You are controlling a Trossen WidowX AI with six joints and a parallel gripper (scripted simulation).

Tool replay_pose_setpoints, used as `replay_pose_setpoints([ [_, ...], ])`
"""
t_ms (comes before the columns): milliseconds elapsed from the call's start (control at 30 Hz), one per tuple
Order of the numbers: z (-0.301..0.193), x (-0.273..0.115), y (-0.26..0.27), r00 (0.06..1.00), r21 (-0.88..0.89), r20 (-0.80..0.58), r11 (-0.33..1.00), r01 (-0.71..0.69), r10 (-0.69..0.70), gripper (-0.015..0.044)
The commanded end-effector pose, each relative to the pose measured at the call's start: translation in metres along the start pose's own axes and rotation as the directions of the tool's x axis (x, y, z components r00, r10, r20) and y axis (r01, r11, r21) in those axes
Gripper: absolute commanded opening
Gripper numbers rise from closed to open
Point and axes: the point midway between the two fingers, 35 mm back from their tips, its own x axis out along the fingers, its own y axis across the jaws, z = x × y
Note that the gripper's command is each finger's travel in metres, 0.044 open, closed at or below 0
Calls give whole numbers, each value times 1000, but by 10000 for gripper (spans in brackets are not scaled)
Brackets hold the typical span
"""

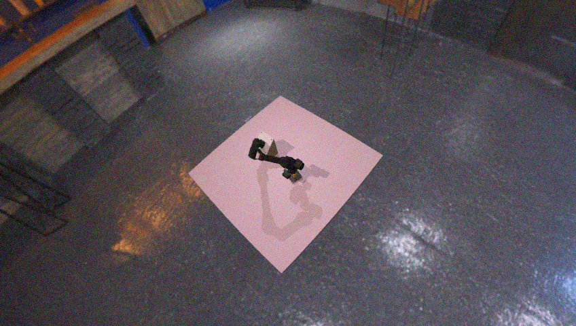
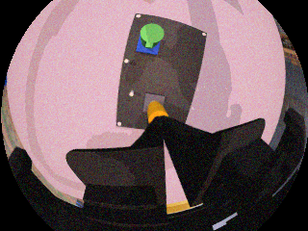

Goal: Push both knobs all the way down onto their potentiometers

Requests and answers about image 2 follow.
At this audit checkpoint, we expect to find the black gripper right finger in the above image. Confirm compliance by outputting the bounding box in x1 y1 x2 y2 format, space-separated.
161 115 266 207

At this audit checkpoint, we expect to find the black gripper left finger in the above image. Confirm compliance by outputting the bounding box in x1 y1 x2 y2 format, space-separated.
65 116 167 210

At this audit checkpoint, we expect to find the dark grey circuit board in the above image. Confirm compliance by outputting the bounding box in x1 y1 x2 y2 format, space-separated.
116 13 207 130

